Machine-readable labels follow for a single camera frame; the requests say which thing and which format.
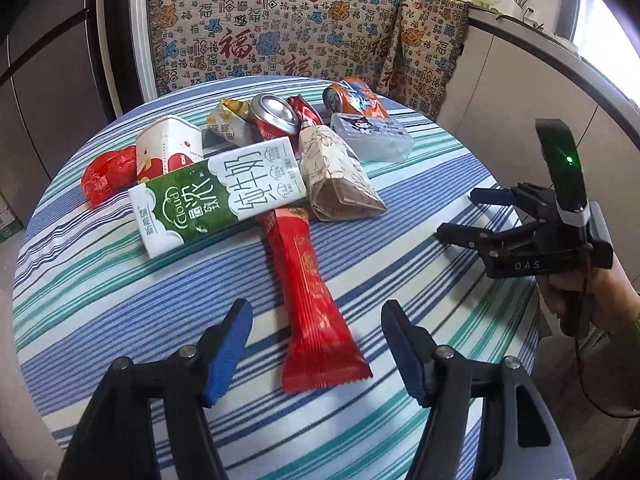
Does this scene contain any printed fringed blanket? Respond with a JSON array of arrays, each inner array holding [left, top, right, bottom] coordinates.
[[377, 0, 471, 121]]

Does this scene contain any green white milk carton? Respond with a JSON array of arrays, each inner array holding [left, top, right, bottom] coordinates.
[[128, 136, 308, 259]]

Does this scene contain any orange snack bag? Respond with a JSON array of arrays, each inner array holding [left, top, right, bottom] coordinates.
[[322, 77, 391, 120]]

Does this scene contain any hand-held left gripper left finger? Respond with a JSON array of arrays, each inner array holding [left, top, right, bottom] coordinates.
[[57, 298, 254, 480]]

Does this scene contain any person's right forearm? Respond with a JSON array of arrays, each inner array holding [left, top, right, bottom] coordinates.
[[592, 305, 640, 363]]

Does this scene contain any white kitchen counter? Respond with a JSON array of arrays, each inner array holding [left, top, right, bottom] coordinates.
[[437, 7, 640, 221]]

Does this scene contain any white dish rack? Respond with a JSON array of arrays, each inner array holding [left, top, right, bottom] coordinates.
[[492, 0, 553, 28]]

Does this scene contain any translucent cartoon print box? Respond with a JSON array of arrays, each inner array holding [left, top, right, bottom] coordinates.
[[330, 112, 416, 162]]

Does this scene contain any yellow white snack wrapper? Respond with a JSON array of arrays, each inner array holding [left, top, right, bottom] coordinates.
[[202, 98, 258, 148]]

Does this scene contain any crushed red soda can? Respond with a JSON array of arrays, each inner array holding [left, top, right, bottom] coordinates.
[[250, 93, 301, 150]]

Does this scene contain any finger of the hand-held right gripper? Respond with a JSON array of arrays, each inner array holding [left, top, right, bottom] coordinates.
[[468, 184, 553, 221], [436, 224, 543, 261]]

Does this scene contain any red white paper carton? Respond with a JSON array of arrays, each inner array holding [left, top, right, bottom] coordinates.
[[136, 115, 205, 184]]

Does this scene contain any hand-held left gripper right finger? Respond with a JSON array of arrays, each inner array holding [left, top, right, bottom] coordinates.
[[381, 300, 571, 480]]

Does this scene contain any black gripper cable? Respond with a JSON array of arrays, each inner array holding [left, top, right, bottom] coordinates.
[[574, 332, 640, 418]]

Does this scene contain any brown patterned paper package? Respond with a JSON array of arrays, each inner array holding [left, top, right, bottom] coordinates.
[[298, 125, 387, 222]]

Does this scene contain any patterned cloth covered chair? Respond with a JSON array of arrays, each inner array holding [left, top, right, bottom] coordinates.
[[145, 0, 403, 101]]

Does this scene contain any person's right hand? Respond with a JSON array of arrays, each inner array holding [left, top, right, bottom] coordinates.
[[539, 257, 640, 341]]

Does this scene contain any long red snack wrapper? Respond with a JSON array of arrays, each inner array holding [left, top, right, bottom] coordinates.
[[260, 206, 373, 393]]

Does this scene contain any red plastic bag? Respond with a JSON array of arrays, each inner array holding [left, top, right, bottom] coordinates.
[[81, 146, 138, 209]]

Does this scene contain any grey refrigerator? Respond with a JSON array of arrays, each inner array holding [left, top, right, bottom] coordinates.
[[0, 0, 133, 183]]

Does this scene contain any small red foil wrapper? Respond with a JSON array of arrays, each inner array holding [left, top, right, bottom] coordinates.
[[286, 95, 325, 136]]

